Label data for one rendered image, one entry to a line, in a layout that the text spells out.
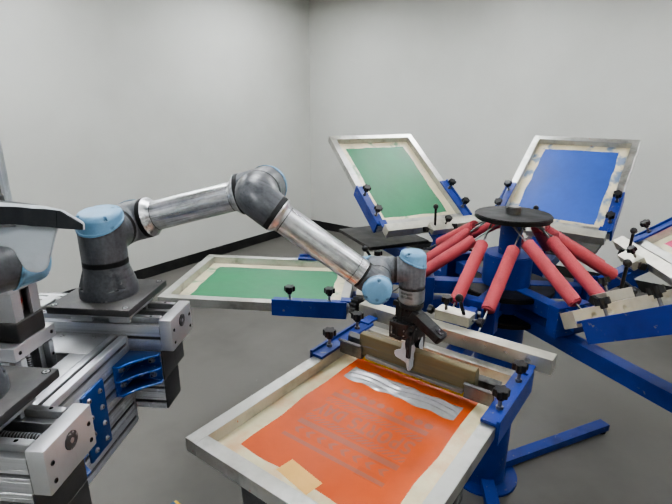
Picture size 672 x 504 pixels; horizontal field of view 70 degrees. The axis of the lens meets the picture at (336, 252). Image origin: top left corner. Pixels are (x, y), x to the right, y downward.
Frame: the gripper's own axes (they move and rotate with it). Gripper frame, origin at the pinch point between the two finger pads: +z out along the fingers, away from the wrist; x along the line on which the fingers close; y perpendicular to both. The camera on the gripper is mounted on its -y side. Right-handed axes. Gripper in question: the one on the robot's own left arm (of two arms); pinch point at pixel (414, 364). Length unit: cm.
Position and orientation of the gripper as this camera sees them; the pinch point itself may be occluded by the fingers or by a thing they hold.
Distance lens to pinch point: 150.5
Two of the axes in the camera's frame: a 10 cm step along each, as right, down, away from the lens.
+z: 0.0, 9.5, 3.0
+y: -8.0, -1.8, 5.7
